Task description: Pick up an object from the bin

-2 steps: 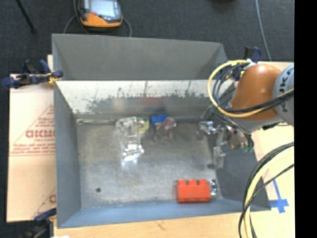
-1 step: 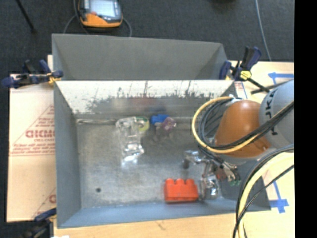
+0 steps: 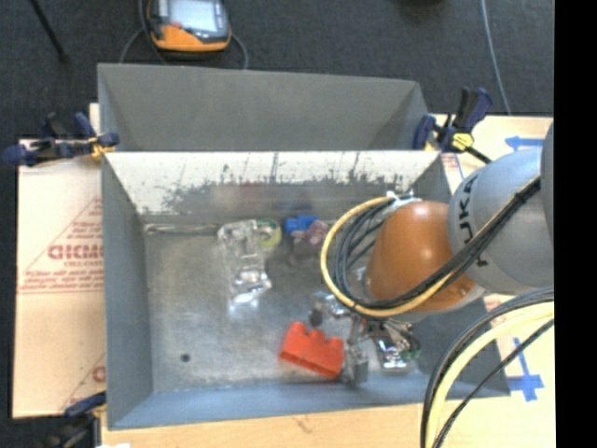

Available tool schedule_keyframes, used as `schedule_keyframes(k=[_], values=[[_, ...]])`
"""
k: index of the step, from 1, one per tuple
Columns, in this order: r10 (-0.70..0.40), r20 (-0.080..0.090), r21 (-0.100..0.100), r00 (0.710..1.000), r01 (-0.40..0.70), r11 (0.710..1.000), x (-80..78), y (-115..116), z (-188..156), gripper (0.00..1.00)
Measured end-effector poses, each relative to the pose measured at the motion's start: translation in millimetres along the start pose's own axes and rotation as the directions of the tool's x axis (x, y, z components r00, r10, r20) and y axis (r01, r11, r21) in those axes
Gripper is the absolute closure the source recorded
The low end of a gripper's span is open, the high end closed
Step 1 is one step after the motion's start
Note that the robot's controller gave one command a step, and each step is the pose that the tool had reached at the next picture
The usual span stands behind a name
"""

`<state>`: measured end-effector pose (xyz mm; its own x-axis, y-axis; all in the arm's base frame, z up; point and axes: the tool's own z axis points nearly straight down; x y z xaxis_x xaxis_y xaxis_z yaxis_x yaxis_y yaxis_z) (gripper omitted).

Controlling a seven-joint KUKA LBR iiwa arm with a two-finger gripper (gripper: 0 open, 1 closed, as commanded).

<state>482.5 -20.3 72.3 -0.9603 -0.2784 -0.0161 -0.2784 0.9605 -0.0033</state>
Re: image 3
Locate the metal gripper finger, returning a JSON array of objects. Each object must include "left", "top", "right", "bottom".
[{"left": 343, "top": 338, "right": 370, "bottom": 388}]

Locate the orange toy brick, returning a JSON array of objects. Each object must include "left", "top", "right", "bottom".
[{"left": 278, "top": 320, "right": 346, "bottom": 382}]

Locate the purple small object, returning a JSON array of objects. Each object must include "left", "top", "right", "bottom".
[{"left": 291, "top": 219, "right": 330, "bottom": 253}]

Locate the clear glass object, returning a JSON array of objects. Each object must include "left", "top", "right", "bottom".
[{"left": 215, "top": 218, "right": 274, "bottom": 315}]

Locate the blue small object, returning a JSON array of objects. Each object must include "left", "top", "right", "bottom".
[{"left": 283, "top": 214, "right": 321, "bottom": 238}]

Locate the grey metal bin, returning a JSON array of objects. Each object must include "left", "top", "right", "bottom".
[{"left": 96, "top": 62, "right": 510, "bottom": 431}]

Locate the brown cardboard board red print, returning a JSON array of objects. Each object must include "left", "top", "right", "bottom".
[{"left": 10, "top": 103, "right": 555, "bottom": 420}]

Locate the green and yellow ring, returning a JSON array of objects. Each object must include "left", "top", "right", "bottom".
[{"left": 257, "top": 218, "right": 284, "bottom": 250}]

